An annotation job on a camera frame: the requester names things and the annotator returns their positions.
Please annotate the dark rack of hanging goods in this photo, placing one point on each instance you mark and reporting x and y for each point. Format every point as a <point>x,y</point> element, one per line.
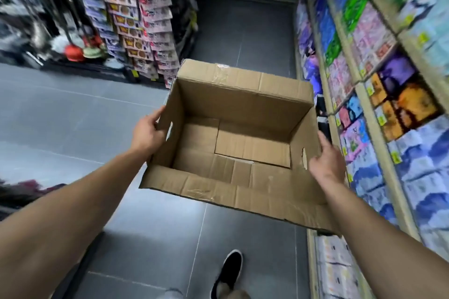
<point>31,11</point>

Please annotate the rows of blue white packs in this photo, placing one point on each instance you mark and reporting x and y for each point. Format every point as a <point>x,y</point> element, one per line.
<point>417,169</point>

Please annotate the stacked display of packets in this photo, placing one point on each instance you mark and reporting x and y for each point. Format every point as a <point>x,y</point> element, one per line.
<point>131,16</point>

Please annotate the person's right forearm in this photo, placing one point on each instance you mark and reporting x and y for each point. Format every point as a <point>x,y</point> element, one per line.
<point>382,242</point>

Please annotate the person's black shoe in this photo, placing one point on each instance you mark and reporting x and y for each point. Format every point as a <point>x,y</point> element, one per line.
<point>228,272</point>

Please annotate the red cap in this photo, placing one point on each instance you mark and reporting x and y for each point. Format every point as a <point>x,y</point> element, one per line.
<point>74,52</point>

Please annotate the rows of pink packs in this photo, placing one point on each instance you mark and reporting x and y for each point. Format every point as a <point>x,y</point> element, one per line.
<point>354,60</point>

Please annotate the green packs on shelf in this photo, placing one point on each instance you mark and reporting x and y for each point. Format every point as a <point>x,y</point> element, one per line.
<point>354,4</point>

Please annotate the brown cardboard box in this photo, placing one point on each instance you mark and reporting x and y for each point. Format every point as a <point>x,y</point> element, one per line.
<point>238,141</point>

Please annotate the person's left thumb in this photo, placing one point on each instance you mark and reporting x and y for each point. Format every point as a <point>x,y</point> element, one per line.
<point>156,114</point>

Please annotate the person's left hand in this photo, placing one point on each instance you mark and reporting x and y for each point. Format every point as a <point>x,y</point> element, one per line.
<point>145,136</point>

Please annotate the green hat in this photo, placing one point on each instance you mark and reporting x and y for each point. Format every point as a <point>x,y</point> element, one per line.
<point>93,52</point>

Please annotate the person's grey trouser leg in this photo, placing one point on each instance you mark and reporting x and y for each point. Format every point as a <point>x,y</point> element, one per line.
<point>207,293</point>

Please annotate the person's left forearm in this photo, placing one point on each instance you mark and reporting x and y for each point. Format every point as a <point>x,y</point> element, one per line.
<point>59,218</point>

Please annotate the purple and orange packs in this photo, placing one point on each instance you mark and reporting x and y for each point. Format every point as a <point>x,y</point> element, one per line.
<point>400,95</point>

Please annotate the person's right hand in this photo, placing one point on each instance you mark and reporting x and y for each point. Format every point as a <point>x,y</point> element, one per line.
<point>328,165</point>

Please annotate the person's right thumb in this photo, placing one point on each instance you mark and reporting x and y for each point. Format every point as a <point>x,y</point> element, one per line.
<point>323,137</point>

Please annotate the wooden store shelf unit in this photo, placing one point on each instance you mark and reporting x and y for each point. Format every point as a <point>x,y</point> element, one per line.
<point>371,106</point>

